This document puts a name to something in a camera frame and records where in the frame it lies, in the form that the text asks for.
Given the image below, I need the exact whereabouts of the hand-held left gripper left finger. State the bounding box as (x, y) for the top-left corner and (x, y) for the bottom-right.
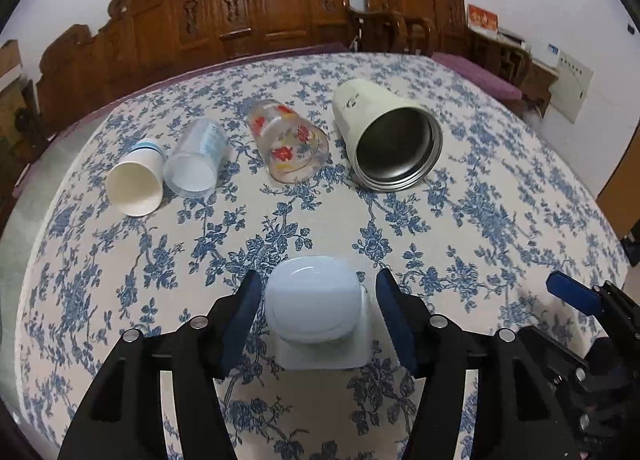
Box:
(57, 269), (263, 460)

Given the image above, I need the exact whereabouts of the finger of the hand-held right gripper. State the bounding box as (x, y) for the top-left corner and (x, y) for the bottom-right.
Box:
(546, 271), (640, 348)

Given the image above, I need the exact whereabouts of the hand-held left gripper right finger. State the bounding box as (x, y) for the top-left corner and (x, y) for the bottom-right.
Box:
(375, 267), (571, 460)

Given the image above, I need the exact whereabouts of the white square plastic cup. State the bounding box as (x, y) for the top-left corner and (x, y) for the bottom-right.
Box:
(264, 255), (374, 371)

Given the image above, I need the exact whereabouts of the clear plastic cup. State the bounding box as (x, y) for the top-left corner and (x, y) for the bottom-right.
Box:
(163, 119), (227, 199)

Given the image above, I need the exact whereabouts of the white paper cup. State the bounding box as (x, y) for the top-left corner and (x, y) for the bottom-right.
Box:
(105, 139), (167, 217)

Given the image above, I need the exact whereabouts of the red flowered glass cup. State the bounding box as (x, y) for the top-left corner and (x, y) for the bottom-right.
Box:
(248, 100), (331, 185)

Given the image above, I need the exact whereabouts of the cream steel-lined thermos cup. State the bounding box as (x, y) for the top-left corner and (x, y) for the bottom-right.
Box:
(332, 79), (444, 194)

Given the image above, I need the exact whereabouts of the blue floral tablecloth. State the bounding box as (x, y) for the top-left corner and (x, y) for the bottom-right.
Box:
(15, 51), (630, 460)

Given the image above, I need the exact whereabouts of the brown wooden door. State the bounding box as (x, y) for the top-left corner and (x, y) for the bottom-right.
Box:
(596, 123), (640, 241)

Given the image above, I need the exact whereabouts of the purple seat cushion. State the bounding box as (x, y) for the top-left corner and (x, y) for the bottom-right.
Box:
(431, 51), (524, 104)

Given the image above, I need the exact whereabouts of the wooden side table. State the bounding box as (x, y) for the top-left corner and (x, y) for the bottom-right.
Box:
(470, 32), (553, 108)

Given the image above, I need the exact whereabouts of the white papers stack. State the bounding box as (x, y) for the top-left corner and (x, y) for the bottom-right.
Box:
(496, 28), (534, 50)

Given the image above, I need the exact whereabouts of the red desk calendar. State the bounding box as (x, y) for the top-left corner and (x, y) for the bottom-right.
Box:
(467, 4), (500, 34)

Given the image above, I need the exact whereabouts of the carved wooden bench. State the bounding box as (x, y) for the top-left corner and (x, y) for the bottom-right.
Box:
(35, 0), (352, 143)

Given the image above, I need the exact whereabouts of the wooden cabinet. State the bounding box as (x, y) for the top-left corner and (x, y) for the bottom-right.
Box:
(0, 39), (38, 201)

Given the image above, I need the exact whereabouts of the carved wooden armchair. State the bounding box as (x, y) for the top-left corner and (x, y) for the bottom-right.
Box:
(347, 0), (472, 60)

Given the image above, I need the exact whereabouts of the white wall electrical box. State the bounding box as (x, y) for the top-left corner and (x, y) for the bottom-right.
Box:
(546, 51), (595, 124)

